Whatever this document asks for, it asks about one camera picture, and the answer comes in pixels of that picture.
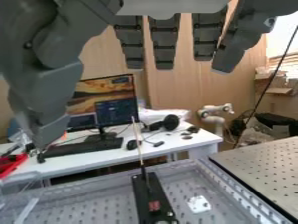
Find clear box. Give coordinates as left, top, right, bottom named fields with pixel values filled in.
left=0, top=155, right=298, bottom=224

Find white desk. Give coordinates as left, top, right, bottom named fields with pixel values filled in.
left=0, top=109, right=224, bottom=188

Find small silver metal plate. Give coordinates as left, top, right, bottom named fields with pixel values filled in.
left=185, top=195, right=213, bottom=213

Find black cable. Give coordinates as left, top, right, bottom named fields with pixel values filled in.
left=233, top=23, right=298, bottom=148

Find thin stick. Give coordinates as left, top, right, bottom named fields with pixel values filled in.
left=130, top=115, right=151, bottom=191

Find black mouse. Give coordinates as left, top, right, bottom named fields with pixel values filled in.
left=126, top=139, right=144, bottom=151

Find small white jointed device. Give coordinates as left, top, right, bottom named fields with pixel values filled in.
left=196, top=102, right=237, bottom=135

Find red tray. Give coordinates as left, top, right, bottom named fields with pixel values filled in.
left=0, top=153, right=30, bottom=180

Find computer monitor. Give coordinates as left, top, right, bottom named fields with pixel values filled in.
left=66, top=73, right=142, bottom=140

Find black plate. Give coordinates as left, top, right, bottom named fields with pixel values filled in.
left=131, top=171, right=181, bottom=224

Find black headphones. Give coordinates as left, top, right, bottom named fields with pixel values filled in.
left=147, top=113, right=181, bottom=132

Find black keyboard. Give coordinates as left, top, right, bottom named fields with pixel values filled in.
left=42, top=135, right=126, bottom=160

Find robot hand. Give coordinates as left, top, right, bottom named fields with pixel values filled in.
left=0, top=0, right=298, bottom=151

